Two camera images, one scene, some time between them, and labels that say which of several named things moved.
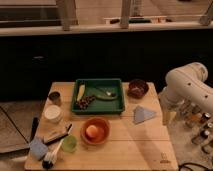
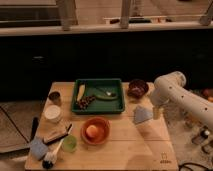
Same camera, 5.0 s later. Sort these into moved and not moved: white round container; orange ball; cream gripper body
Moved: cream gripper body
Not moved: white round container; orange ball
